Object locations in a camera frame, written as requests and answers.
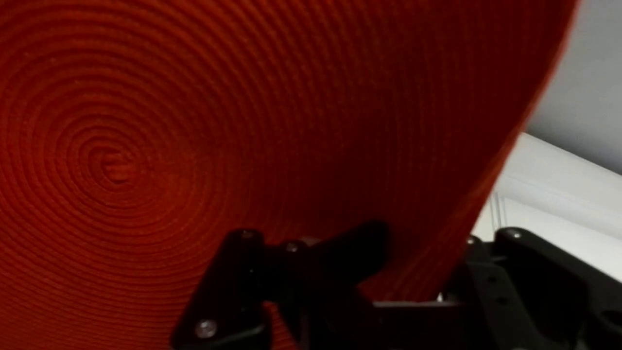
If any large red round plate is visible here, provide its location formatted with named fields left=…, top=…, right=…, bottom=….
left=0, top=0, right=579, bottom=350

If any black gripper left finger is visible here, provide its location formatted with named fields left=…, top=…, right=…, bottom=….
left=309, top=222, right=391, bottom=302

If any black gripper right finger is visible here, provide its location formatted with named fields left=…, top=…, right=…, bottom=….
left=445, top=236, right=496, bottom=304

